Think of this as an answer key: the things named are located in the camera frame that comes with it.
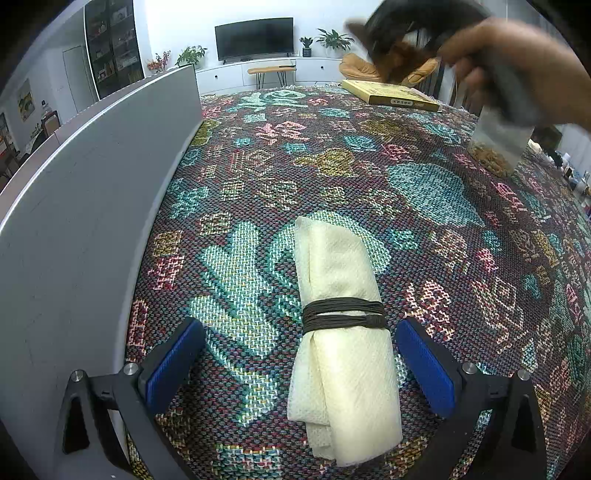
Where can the row of toiletry bottles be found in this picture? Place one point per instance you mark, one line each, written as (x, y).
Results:
(577, 180)

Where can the vase of red flowers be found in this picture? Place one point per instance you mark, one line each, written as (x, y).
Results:
(158, 63)

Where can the white storage box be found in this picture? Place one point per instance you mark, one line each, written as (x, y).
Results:
(92, 207)

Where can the large leafy potted plant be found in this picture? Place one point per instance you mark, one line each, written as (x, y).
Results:
(333, 39)

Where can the framed wall picture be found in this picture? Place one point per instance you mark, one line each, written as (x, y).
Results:
(26, 99)

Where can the bushy potted plant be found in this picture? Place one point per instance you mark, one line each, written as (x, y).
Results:
(190, 55)

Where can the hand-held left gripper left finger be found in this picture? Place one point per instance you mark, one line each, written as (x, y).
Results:
(173, 364)

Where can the cream cloth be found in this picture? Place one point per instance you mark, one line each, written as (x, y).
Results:
(337, 277)

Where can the clear jar with black lid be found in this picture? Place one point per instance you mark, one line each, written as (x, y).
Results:
(498, 143)

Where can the dark glass bookshelf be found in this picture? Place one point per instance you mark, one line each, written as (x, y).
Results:
(115, 46)

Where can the white tv cabinet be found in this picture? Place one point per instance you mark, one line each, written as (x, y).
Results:
(221, 76)

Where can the black television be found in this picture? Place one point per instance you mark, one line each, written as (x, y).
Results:
(254, 39)

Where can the patterned woven blanket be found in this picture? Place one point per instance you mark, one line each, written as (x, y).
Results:
(415, 254)

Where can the wooden dining chair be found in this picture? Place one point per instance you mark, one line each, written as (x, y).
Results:
(51, 122)

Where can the small wooden coffee table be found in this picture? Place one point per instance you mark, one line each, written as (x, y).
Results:
(270, 70)

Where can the person's right hand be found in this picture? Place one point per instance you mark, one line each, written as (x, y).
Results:
(531, 50)

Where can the small plant in dark pot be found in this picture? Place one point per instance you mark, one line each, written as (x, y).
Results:
(306, 46)

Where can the flat yellow box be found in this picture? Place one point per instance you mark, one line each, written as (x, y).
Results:
(383, 92)

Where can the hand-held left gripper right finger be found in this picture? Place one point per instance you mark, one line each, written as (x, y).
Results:
(427, 369)

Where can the orange rocking chair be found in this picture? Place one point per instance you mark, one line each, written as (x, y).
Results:
(358, 67)

